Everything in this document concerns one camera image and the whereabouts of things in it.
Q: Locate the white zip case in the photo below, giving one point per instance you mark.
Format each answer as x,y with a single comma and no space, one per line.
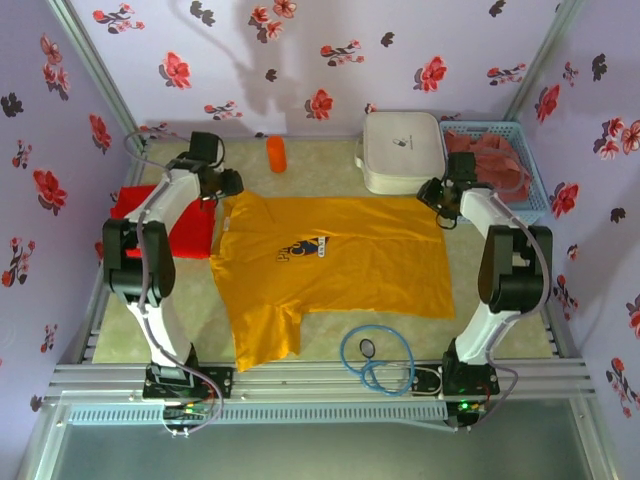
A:
400,150

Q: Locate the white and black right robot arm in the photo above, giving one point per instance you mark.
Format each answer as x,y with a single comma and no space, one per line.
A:
480,210

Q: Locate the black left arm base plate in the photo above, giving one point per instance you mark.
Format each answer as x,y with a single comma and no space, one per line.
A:
220,382

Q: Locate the light blue plastic basket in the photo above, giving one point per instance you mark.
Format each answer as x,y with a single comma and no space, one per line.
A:
535,175

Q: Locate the red folded t-shirt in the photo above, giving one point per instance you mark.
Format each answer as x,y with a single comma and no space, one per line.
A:
195,235

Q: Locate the blue stethoscope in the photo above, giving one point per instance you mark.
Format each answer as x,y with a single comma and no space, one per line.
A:
407,350

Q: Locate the green circuit board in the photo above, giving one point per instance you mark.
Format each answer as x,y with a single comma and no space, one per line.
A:
185,412

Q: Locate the orange cylinder bottle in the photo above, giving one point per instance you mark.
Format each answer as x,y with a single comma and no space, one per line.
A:
276,155

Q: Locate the aluminium frame rail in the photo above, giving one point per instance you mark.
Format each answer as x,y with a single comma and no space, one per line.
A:
300,382

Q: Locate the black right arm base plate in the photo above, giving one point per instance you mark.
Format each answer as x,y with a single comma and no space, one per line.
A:
425,382

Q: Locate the dusty pink crumpled t-shirt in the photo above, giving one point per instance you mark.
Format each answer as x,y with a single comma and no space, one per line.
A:
500,165

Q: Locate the aluminium corner post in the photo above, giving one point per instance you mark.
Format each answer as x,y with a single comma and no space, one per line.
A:
95,70
542,55

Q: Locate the yellow t-shirt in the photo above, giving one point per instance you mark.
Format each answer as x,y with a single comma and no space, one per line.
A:
375,265

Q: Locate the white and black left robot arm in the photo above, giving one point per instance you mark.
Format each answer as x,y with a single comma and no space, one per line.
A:
170,200

